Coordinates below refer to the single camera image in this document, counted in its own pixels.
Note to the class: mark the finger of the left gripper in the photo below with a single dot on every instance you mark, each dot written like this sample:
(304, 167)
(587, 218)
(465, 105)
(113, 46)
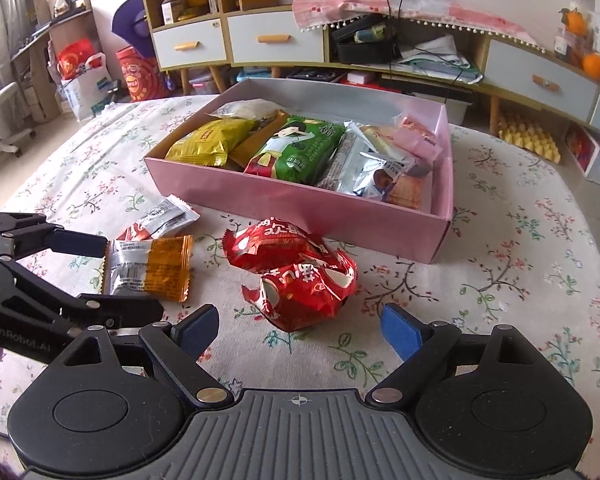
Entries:
(118, 311)
(76, 243)

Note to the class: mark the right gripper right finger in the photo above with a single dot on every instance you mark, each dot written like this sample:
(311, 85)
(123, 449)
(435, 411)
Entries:
(424, 350)

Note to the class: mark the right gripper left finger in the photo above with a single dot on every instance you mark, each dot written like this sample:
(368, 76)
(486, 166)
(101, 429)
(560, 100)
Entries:
(174, 351)

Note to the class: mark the amber orange snack packet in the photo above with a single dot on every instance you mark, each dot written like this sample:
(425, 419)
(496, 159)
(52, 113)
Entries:
(159, 268)

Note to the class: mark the orange white snack packet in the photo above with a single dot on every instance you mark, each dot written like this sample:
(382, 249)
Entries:
(171, 216)

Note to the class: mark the red candy packet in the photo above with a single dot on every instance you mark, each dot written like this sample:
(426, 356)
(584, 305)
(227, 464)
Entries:
(271, 244)
(302, 295)

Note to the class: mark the yellow snack bag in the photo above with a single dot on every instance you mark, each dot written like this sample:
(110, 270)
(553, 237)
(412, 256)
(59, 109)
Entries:
(211, 143)

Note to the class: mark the silver foil snack packet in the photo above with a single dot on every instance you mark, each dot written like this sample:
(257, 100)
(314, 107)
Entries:
(368, 174)

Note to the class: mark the gold snack bar packet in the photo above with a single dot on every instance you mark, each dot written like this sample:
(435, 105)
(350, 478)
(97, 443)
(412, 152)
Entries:
(244, 152)

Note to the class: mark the pink snack packet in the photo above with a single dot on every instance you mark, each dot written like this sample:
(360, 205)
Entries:
(414, 137)

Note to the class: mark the green cartoon snack bag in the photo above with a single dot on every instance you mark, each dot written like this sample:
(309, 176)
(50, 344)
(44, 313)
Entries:
(298, 152)

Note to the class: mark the pink cardboard box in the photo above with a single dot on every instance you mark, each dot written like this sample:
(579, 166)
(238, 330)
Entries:
(413, 234)

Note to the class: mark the floral tablecloth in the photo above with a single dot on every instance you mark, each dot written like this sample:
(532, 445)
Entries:
(519, 252)

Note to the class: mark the white shopping bag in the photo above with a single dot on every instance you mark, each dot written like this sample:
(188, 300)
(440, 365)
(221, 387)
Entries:
(85, 79)

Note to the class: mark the red paper bag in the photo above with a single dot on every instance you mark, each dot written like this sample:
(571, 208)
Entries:
(141, 75)

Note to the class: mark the white rice cake packet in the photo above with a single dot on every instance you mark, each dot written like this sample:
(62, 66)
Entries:
(259, 110)

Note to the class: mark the yellow egg tray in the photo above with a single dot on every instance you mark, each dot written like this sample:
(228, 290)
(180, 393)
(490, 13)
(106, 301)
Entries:
(530, 136)

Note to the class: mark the wooden cabinet with drawers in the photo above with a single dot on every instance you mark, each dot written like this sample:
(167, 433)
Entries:
(438, 43)

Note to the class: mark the white patterned box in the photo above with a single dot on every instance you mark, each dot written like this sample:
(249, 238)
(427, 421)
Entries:
(584, 147)

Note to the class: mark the black box on shelf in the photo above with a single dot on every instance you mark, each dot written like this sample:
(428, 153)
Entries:
(364, 41)

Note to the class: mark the orange fruit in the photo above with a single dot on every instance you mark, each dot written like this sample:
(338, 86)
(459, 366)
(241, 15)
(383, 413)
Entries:
(591, 65)
(574, 22)

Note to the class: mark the pink cloth on cabinet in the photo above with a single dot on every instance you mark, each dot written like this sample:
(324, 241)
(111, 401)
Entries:
(310, 14)

